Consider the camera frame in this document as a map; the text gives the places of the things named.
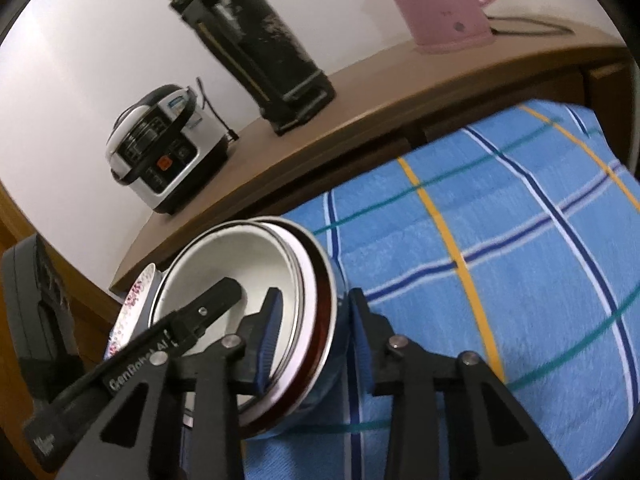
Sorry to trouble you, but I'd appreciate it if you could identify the white enamel mug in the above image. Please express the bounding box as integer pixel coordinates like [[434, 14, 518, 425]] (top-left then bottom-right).
[[149, 220, 301, 411]]

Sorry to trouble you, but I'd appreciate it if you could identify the pink electric kettle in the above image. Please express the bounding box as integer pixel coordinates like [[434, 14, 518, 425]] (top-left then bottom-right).
[[370, 0, 498, 55]]

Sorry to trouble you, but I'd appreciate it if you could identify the pink floral rim plate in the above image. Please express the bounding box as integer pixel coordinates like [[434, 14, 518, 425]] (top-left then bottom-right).
[[105, 262, 163, 361]]

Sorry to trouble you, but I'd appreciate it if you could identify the black kettle cable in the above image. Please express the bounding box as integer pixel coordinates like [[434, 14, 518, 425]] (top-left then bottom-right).
[[487, 16, 573, 37]]

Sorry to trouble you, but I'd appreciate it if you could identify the silver black rice cooker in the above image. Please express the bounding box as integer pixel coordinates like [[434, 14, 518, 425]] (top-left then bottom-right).
[[105, 84, 232, 216]]

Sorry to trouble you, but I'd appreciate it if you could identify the black thermos flask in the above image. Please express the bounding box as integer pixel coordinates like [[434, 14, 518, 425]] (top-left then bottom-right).
[[166, 0, 337, 136]]

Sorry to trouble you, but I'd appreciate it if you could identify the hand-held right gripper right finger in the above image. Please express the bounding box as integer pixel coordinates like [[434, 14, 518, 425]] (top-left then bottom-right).
[[349, 287, 571, 480]]

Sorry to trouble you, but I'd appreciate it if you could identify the wooden cabinet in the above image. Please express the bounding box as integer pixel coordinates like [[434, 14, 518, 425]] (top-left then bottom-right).
[[0, 27, 638, 480]]

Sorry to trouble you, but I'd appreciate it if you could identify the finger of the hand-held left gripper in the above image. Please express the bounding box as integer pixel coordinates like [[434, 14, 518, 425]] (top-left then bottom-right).
[[22, 277, 243, 476]]

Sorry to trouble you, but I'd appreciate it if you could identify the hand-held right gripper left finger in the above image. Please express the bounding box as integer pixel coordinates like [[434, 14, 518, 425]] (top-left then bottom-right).
[[50, 287, 286, 480]]

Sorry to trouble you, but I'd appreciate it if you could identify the red plastic bowl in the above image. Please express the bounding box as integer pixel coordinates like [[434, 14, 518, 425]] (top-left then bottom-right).
[[240, 217, 337, 423]]

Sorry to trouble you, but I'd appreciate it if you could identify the blue plaid cloth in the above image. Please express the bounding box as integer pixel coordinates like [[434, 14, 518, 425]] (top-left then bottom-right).
[[240, 100, 640, 480]]

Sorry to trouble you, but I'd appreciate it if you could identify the black rice cooker cord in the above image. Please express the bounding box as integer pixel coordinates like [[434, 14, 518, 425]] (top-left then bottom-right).
[[197, 77, 238, 141]]

